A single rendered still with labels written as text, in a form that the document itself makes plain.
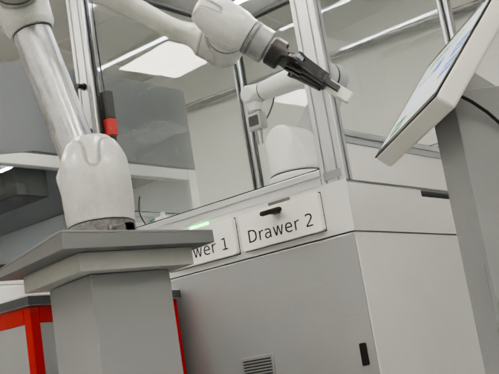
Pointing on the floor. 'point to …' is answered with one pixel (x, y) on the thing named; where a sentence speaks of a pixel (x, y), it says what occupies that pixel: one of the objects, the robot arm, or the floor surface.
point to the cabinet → (334, 309)
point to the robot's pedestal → (114, 310)
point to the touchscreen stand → (476, 206)
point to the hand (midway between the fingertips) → (338, 91)
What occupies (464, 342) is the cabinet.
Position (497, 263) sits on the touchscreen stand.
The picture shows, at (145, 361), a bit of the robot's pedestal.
